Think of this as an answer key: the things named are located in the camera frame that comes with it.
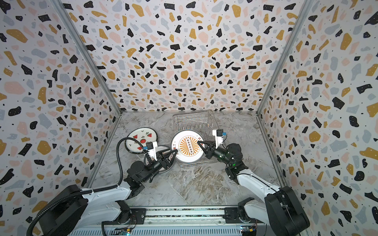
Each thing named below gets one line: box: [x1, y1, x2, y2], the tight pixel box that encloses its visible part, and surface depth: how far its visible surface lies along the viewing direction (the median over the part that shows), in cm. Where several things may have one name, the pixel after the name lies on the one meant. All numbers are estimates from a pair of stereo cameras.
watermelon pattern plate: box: [125, 126, 158, 154], surface depth 107 cm
